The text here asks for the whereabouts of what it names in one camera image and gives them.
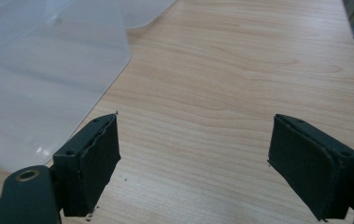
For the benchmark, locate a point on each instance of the translucent white plastic sheet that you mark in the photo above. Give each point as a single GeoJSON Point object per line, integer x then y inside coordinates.
{"type": "Point", "coordinates": [40, 71]}

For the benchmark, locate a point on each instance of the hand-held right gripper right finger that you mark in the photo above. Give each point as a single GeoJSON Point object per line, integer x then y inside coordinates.
{"type": "Point", "coordinates": [308, 165]}

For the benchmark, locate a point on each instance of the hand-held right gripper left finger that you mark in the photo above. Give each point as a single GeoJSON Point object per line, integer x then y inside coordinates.
{"type": "Point", "coordinates": [86, 168]}

